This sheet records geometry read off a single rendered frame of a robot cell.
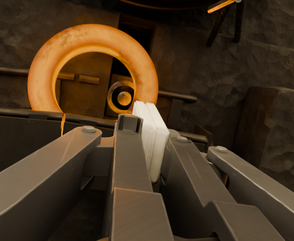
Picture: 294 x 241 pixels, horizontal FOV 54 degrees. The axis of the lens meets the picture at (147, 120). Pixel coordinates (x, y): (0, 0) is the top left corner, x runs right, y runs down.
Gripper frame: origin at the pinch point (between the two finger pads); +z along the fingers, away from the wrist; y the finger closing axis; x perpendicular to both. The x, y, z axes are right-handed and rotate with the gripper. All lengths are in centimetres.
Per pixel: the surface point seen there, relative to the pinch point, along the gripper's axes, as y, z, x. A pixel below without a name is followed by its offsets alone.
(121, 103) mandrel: -0.8, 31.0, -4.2
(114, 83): -2.5, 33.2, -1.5
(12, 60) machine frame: -18.5, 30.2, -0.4
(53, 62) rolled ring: -11.2, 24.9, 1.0
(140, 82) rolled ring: 1.2, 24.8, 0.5
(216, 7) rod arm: 7.0, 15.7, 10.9
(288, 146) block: 22.6, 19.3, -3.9
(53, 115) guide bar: -9.4, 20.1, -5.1
